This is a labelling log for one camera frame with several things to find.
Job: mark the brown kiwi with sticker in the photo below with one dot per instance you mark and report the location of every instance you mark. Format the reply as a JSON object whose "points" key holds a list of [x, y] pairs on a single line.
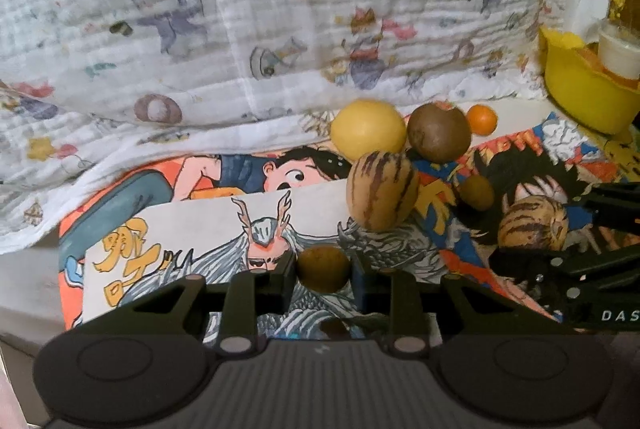
{"points": [[439, 134]]}

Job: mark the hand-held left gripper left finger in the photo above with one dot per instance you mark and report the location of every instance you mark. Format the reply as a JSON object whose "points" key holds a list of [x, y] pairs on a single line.
{"points": [[290, 276]]}

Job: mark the yellow plastic bowl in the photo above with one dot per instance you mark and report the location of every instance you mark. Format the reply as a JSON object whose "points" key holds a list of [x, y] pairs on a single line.
{"points": [[580, 94]]}

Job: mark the orange plastic piece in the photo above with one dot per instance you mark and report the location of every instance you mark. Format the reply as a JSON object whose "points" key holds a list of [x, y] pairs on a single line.
{"points": [[587, 56]]}

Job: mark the fantasy figure poster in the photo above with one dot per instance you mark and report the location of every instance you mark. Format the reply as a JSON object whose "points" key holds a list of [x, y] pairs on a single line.
{"points": [[200, 229]]}

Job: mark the colourful anime poster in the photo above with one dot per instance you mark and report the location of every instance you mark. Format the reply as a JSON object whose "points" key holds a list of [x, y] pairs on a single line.
{"points": [[520, 159]]}

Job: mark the white cup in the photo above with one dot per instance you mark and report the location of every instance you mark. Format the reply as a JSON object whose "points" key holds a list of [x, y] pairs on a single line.
{"points": [[617, 51]]}

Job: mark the tiny orange kumquat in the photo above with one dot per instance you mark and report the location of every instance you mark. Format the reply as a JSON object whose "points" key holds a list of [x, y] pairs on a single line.
{"points": [[482, 119]]}

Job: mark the yellow lemon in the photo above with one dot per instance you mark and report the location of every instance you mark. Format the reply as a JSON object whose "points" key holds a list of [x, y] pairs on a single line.
{"points": [[369, 129]]}

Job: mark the striped pepino melon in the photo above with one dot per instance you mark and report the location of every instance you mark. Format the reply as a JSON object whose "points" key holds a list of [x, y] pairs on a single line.
{"points": [[530, 224], [382, 191]]}

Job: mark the white cartoon printed blanket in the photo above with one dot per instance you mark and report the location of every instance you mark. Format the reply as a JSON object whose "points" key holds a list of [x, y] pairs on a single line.
{"points": [[150, 59]]}

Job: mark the small brown longan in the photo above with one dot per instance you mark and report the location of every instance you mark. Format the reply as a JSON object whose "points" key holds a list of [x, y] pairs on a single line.
{"points": [[476, 192], [322, 269]]}

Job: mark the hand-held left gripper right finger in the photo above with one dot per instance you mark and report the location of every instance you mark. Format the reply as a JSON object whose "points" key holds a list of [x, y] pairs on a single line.
{"points": [[358, 284]]}

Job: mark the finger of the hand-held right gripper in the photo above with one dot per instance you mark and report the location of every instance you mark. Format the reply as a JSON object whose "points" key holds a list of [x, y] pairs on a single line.
{"points": [[610, 206], [560, 274]]}

